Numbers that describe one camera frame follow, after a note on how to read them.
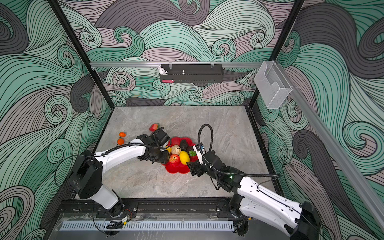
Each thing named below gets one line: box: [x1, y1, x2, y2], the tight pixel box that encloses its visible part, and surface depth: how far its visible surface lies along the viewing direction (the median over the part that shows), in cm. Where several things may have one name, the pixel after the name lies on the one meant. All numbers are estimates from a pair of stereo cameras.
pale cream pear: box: [171, 144, 181, 155], surface depth 89 cm
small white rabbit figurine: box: [157, 64, 168, 75], surface depth 87 cm
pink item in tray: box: [161, 79, 175, 83], surface depth 91 cm
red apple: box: [168, 154, 180, 164], surface depth 87 cm
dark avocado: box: [180, 139, 189, 151], surface depth 94 cm
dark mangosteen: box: [188, 146, 197, 157], surface depth 89 cm
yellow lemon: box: [179, 151, 190, 165], surface depth 89 cm
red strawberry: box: [149, 123, 160, 132], surface depth 106 cm
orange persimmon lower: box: [117, 138, 125, 145], surface depth 100 cm
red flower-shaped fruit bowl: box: [161, 137, 198, 174], surface depth 89 cm
